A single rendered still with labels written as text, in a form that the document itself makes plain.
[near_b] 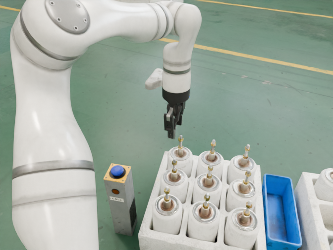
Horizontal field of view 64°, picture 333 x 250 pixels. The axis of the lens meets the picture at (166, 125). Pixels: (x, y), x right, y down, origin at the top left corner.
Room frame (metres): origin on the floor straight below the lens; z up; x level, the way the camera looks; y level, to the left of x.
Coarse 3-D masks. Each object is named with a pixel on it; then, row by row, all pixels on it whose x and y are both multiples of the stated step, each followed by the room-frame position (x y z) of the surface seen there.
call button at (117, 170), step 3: (117, 165) 0.60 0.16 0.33; (111, 168) 0.59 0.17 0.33; (114, 168) 0.59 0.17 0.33; (117, 168) 0.59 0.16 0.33; (120, 168) 0.59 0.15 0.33; (111, 171) 0.58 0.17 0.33; (114, 171) 0.57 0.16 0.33; (117, 171) 0.57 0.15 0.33; (120, 171) 0.58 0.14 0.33; (114, 174) 0.56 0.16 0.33; (117, 174) 0.56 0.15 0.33; (120, 174) 0.57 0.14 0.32
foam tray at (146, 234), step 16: (192, 160) 0.77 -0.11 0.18; (224, 160) 0.77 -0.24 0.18; (160, 176) 0.69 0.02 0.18; (192, 176) 0.69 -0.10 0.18; (224, 176) 0.69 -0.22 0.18; (256, 176) 0.69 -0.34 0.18; (160, 192) 0.63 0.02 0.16; (192, 192) 0.61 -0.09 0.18; (224, 192) 0.61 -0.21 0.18; (224, 208) 0.54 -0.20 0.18; (256, 208) 0.54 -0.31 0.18; (144, 224) 0.48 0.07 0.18; (224, 224) 0.51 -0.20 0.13; (144, 240) 0.44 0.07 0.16; (160, 240) 0.43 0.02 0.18; (176, 240) 0.43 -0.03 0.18; (192, 240) 0.43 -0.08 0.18; (256, 240) 0.43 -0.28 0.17
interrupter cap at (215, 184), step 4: (200, 176) 0.62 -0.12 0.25; (204, 176) 0.62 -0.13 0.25; (212, 176) 0.62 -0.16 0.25; (200, 180) 0.60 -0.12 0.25; (204, 180) 0.61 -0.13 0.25; (212, 180) 0.61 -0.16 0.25; (216, 180) 0.60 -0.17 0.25; (200, 184) 0.59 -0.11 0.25; (204, 184) 0.59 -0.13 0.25; (212, 184) 0.59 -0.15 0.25; (216, 184) 0.59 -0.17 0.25; (204, 188) 0.57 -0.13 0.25; (208, 188) 0.57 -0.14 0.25; (212, 188) 0.57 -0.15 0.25; (216, 188) 0.57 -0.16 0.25
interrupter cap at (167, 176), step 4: (168, 172) 0.64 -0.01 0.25; (180, 172) 0.64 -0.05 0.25; (164, 176) 0.62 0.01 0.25; (168, 176) 0.62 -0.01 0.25; (180, 176) 0.62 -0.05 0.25; (184, 176) 0.62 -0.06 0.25; (164, 180) 0.60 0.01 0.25; (168, 180) 0.60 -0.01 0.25; (172, 180) 0.61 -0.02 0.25; (176, 180) 0.61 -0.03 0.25; (180, 180) 0.60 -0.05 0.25; (184, 180) 0.61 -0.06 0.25; (168, 184) 0.59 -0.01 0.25; (172, 184) 0.59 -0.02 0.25; (176, 184) 0.59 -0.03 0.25; (180, 184) 0.59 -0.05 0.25
